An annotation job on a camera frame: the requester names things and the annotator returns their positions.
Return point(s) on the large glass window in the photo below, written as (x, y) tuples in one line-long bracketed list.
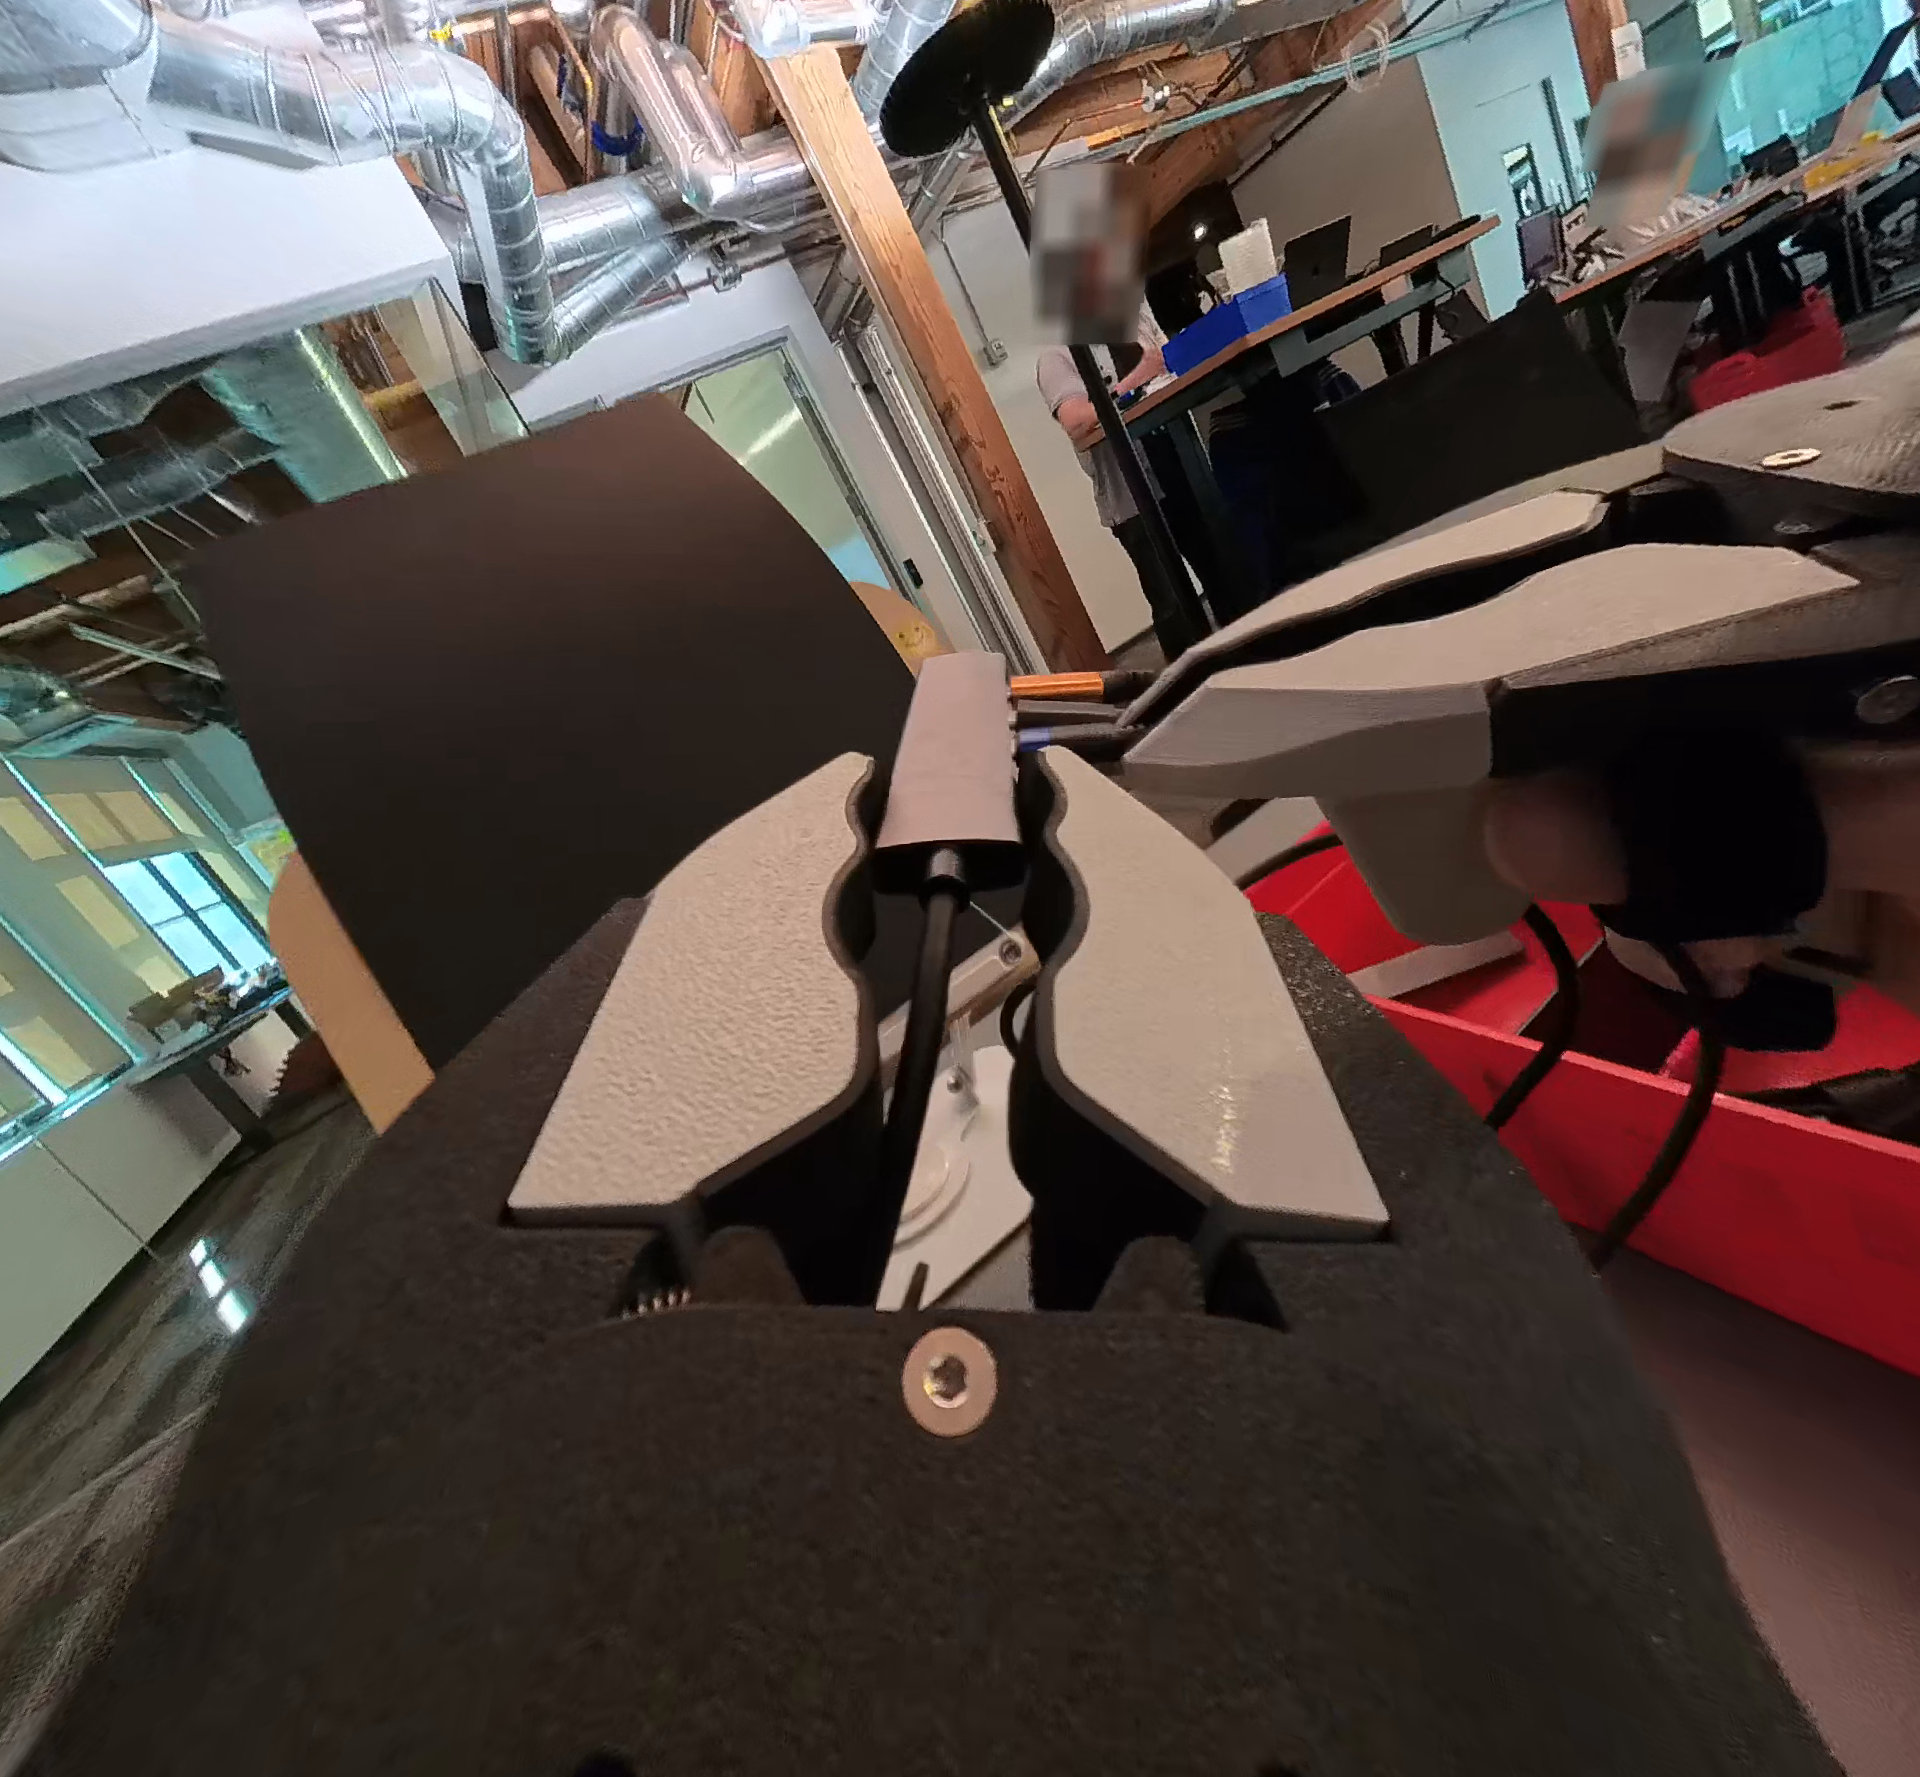
[(136, 938)]

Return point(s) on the red plastic bin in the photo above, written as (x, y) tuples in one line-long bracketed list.
[(1799, 1206)]

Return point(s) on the grey usb hub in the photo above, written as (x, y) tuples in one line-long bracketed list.
[(953, 759)]

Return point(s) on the black panel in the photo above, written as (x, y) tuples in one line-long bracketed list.
[(1484, 427)]

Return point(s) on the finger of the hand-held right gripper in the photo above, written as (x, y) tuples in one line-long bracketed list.
[(1439, 562), (1350, 697)]

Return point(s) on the black disc on black rod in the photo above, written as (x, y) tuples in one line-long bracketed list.
[(968, 69)]

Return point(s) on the blue plastic bin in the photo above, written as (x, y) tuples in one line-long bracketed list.
[(1223, 326)]

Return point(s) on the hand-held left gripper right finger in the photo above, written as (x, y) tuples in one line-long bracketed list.
[(1199, 1058)]

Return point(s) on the glass door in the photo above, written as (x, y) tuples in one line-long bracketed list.
[(780, 457)]

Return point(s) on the person's right hand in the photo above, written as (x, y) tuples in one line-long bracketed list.
[(1561, 841)]

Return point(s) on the silver ventilation ducts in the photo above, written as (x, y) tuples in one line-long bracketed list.
[(374, 83)]

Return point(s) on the red bag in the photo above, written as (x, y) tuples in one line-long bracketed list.
[(1762, 360)]

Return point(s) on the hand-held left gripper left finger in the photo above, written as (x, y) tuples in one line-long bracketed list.
[(705, 1026)]

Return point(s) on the white metal tablet stand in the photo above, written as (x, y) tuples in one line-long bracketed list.
[(975, 1206)]

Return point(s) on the wooden ceiling beam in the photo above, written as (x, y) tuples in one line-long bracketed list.
[(929, 352)]

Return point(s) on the wooden standing desk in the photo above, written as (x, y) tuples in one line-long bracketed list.
[(1350, 299)]

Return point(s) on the black board with wooden frame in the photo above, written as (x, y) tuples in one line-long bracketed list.
[(525, 682)]

